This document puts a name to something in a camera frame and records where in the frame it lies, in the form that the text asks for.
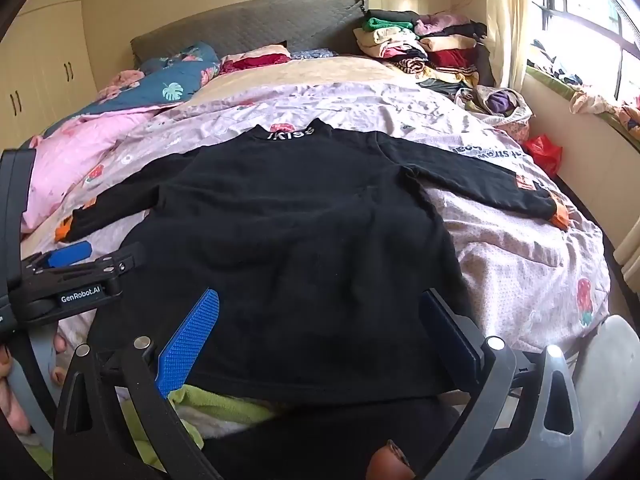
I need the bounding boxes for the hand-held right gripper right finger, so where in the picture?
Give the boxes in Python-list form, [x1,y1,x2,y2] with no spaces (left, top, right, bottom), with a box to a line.
[419,287,585,480]

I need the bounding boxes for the red white pillow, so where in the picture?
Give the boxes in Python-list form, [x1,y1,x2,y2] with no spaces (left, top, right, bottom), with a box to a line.
[220,44,292,75]

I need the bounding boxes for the green cloth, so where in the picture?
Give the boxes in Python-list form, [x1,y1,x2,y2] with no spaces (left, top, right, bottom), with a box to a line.
[120,385,276,471]

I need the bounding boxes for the pile of folded clothes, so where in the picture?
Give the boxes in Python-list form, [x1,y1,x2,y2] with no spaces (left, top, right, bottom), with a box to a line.
[352,9,496,98]

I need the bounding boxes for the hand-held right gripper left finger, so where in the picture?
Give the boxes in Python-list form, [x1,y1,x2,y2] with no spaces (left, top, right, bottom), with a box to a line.
[52,287,223,480]

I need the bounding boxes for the lilac strawberry print duvet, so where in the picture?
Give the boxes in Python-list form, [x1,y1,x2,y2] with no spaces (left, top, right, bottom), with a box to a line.
[22,82,612,356]

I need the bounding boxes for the black sweater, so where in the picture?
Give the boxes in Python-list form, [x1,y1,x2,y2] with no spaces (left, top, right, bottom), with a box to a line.
[62,119,571,406]

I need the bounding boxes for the beige bedsheet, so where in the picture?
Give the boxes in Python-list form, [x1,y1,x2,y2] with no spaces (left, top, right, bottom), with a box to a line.
[185,55,426,106]

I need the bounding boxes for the cream curtain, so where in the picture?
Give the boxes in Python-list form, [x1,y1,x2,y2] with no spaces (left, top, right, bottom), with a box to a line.
[482,0,531,91]

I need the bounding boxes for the person's left hand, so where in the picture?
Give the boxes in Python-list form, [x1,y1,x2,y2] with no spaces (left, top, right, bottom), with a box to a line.
[0,334,69,435]

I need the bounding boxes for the red plastic bag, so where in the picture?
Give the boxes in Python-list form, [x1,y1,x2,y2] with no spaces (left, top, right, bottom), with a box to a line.
[522,134,563,178]

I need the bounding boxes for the window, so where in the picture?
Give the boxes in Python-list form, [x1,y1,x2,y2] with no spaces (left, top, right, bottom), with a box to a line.
[530,0,640,106]

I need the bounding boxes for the printed bag of clothes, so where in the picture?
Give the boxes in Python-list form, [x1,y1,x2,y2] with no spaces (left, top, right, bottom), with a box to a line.
[455,85,535,143]

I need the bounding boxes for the grey quilted headboard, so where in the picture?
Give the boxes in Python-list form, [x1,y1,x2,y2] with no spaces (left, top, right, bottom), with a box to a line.
[131,0,371,68]

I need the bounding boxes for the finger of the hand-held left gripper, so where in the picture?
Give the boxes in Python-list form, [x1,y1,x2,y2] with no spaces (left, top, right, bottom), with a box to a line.
[21,240,94,275]
[34,241,147,295]

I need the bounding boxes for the dark cloth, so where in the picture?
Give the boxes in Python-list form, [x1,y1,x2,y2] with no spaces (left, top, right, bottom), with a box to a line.
[200,395,471,480]

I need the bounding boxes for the clothes on windowsill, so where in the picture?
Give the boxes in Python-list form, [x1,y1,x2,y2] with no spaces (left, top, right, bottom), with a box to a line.
[527,40,640,141]

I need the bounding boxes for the pink quilt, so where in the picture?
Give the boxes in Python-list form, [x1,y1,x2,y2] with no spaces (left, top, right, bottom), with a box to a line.
[20,105,186,236]

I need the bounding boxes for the cream wardrobe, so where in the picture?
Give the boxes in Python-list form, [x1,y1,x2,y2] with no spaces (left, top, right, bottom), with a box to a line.
[0,0,98,136]

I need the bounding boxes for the teal leaf-print pillow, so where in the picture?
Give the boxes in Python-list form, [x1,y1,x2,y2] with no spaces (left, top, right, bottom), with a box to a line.
[45,41,221,136]

